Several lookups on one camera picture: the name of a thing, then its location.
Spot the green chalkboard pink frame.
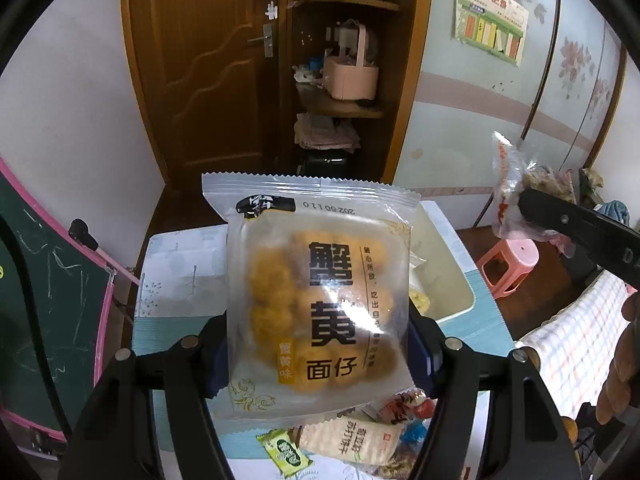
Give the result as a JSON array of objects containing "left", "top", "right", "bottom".
[{"left": 0, "top": 157, "right": 138, "bottom": 443}]

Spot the checked white blanket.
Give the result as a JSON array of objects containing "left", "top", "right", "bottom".
[{"left": 515, "top": 270, "right": 640, "bottom": 423}]

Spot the black container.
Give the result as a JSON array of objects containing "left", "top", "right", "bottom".
[{"left": 299, "top": 151, "right": 351, "bottom": 181}]

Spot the white plastic bin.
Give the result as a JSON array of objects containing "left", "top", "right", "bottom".
[{"left": 406, "top": 200, "right": 476, "bottom": 326}]

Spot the brown wooden door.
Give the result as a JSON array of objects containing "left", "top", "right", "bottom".
[{"left": 120, "top": 0, "right": 306, "bottom": 191}]

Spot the pink handled basket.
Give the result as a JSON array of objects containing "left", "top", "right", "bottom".
[{"left": 322, "top": 22, "right": 379, "bottom": 102}]

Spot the blue cloth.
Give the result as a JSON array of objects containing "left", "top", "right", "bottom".
[{"left": 595, "top": 200, "right": 632, "bottom": 226}]

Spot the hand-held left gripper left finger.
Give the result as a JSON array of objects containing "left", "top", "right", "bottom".
[{"left": 57, "top": 315, "right": 233, "bottom": 480}]

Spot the red fruit print packet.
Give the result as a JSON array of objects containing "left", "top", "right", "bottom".
[{"left": 375, "top": 389, "right": 437, "bottom": 431}]

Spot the floral sliding wardrobe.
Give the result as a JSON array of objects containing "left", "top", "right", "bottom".
[{"left": 390, "top": 0, "right": 628, "bottom": 231}]

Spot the folded pink cloth pile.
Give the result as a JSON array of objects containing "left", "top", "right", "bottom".
[{"left": 294, "top": 112, "right": 362, "bottom": 152}]

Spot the wooden corner shelf unit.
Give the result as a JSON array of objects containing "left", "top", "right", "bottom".
[{"left": 280, "top": 0, "right": 436, "bottom": 186}]

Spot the clear mixed nut packet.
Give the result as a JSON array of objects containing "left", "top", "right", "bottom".
[{"left": 367, "top": 452, "right": 418, "bottom": 480}]

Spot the white crumpled tissue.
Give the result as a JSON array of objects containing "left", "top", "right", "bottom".
[{"left": 294, "top": 62, "right": 326, "bottom": 85}]

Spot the pink plastic stool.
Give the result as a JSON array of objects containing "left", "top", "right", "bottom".
[{"left": 475, "top": 238, "right": 540, "bottom": 301}]

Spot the green snack packet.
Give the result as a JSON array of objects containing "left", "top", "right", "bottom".
[{"left": 256, "top": 427, "right": 314, "bottom": 480}]

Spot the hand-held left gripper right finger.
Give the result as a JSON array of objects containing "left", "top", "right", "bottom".
[{"left": 409, "top": 309, "right": 585, "bottom": 480}]

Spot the beige cracker packet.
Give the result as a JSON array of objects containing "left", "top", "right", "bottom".
[{"left": 299, "top": 409, "right": 407, "bottom": 467}]

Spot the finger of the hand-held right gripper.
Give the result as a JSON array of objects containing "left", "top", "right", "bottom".
[{"left": 517, "top": 187, "right": 640, "bottom": 286}]

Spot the small printed table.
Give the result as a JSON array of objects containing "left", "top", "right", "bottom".
[{"left": 132, "top": 200, "right": 516, "bottom": 480}]

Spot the yellow noodle snack packet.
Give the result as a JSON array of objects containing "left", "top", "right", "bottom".
[{"left": 201, "top": 172, "right": 420, "bottom": 423}]

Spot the black chalkboard clamp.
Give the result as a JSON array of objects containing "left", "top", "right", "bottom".
[{"left": 69, "top": 218, "right": 99, "bottom": 251}]

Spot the pale cake snack packet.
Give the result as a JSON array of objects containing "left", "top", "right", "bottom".
[{"left": 409, "top": 255, "right": 435, "bottom": 316}]

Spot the blue white snack packet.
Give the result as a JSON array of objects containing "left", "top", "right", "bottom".
[{"left": 400, "top": 419, "right": 428, "bottom": 448}]

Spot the wall poster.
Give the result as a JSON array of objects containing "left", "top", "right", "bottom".
[{"left": 452, "top": 0, "right": 531, "bottom": 67}]

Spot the silver door handle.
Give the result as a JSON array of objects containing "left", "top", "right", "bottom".
[{"left": 247, "top": 22, "right": 275, "bottom": 58}]

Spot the clear red print snack packet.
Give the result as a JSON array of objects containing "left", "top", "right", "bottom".
[{"left": 491, "top": 131, "right": 583, "bottom": 261}]

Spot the person's right hand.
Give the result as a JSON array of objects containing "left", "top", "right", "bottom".
[{"left": 595, "top": 292, "right": 640, "bottom": 426}]

